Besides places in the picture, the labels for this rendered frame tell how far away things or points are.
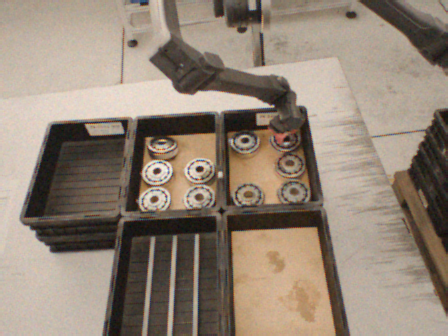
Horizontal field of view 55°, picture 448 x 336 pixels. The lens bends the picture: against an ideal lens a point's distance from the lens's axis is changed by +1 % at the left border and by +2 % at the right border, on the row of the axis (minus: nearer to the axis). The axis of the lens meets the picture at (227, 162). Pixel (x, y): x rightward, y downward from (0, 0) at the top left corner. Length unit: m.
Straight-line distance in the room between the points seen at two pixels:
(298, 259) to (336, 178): 0.43
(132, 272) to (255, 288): 0.36
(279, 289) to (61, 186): 0.80
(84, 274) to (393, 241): 1.01
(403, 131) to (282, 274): 1.68
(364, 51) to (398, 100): 0.50
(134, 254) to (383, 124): 1.86
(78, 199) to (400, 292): 1.06
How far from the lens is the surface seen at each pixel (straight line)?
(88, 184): 1.53
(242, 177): 1.43
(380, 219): 1.54
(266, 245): 1.30
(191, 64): 0.94
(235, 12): 1.51
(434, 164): 2.13
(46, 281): 1.56
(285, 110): 1.27
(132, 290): 1.30
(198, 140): 1.54
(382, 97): 2.92
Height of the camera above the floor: 2.01
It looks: 54 degrees down
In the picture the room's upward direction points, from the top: 6 degrees counter-clockwise
